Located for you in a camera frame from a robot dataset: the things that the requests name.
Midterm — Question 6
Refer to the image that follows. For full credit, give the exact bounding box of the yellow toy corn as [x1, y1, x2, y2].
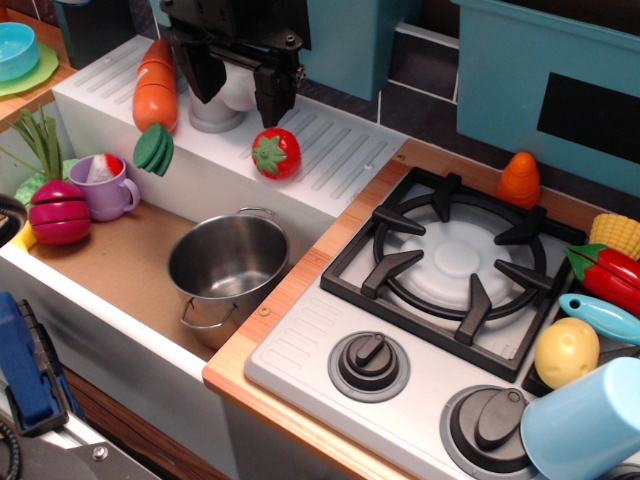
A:
[589, 213, 640, 261]

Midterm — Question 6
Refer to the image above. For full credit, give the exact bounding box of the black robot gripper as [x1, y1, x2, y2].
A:
[160, 1, 311, 128]

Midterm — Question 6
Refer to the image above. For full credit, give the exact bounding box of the turquoise plastic bowl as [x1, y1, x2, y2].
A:
[1, 22, 39, 82]

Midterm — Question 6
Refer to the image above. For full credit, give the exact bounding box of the stainless steel pot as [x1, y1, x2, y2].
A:
[167, 207, 291, 350]

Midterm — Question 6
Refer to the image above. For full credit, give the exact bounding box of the red toy chili pepper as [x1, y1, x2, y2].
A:
[564, 244, 639, 317]

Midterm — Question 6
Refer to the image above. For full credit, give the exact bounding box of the black stove burner grate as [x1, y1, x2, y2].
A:
[320, 167, 586, 381]

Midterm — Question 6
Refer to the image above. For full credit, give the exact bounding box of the light blue plastic cup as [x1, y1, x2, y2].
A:
[521, 357, 639, 479]

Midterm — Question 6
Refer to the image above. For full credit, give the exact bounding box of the small orange toy carrot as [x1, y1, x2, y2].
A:
[496, 152, 540, 210]

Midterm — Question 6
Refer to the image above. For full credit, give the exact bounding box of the yellow toy potato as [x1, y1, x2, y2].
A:
[534, 317, 600, 390]

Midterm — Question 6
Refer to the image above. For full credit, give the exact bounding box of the red toy strawberry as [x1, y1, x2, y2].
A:
[251, 128, 302, 180]

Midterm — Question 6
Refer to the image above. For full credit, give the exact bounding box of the blue clamp device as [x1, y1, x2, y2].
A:
[1, 292, 85, 437]

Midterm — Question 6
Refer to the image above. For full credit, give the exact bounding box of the teal toy cabinet right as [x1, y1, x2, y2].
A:
[457, 1, 639, 195]

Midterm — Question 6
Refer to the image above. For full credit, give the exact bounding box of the light blue plastic utensil handle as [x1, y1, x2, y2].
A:
[559, 293, 639, 346]

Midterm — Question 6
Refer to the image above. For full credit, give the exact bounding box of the grey toy faucet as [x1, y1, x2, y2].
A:
[189, 62, 256, 133]

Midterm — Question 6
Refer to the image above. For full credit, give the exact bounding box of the magenta toy beet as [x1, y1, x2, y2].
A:
[1, 109, 91, 245]

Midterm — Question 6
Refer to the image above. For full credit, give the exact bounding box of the large orange toy carrot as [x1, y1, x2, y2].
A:
[132, 39, 178, 177]

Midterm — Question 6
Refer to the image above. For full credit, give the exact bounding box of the red and white toy in mug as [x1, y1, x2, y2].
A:
[86, 153, 124, 184]

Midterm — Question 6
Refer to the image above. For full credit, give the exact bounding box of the purple plastic mug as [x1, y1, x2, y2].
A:
[68, 155, 140, 222]

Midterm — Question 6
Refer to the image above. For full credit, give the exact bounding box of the grey toy stove top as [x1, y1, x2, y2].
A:
[245, 168, 585, 479]

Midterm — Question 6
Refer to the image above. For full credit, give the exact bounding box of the black stove knob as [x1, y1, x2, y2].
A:
[327, 331, 411, 404]
[440, 385, 538, 479]

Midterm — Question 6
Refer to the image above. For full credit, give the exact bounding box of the left black stove knob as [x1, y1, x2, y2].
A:
[327, 331, 411, 404]

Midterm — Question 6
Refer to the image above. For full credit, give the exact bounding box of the black cable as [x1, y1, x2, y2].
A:
[0, 193, 29, 249]

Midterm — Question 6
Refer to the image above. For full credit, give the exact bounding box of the white toy sink unit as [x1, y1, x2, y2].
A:
[0, 34, 409, 480]

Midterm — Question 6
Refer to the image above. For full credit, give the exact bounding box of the light green plastic plate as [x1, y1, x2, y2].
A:
[0, 43, 59, 97]

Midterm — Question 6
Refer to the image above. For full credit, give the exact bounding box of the yellow toy piece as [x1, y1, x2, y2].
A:
[10, 221, 37, 252]

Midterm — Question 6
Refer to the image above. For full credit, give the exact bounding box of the right black stove knob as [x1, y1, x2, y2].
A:
[440, 385, 538, 479]

